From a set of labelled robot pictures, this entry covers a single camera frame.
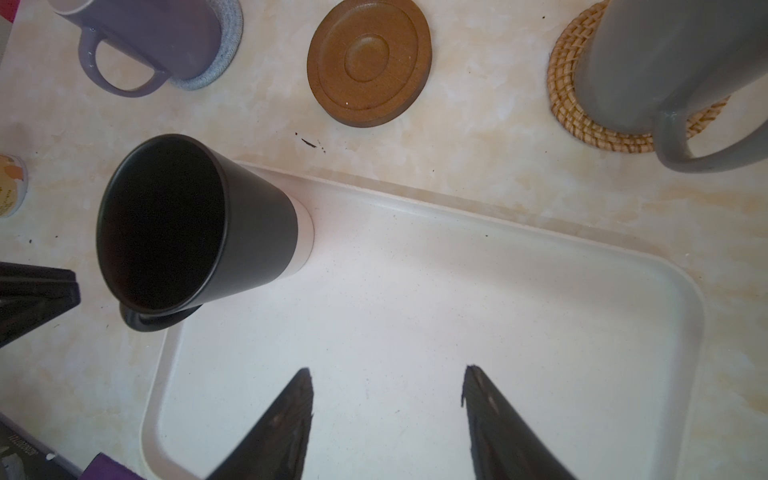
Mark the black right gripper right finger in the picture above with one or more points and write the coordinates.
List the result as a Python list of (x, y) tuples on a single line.
[(503, 446)]

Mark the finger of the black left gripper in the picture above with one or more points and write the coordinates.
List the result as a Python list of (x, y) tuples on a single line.
[(32, 296)]

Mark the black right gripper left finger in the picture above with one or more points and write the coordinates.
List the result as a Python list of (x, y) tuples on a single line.
[(276, 447)]

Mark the black mug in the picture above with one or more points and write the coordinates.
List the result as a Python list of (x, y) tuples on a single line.
[(180, 225)]

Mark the lavender mug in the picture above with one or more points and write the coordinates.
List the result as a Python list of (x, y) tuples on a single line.
[(176, 39)]

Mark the round grey coaster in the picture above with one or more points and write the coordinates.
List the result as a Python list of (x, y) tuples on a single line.
[(230, 16)]

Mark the round woven rattan coaster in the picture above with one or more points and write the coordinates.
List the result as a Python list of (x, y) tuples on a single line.
[(564, 102)]

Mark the round brown wooden coaster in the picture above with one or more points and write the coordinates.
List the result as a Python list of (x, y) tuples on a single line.
[(368, 61)]

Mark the grey mug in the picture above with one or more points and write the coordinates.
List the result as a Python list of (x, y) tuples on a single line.
[(741, 64)]

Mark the light grey tray mat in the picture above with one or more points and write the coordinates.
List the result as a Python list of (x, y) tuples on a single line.
[(595, 346)]

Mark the purple Fox's berries candy bag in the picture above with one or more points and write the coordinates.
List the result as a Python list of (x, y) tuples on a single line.
[(26, 458)]

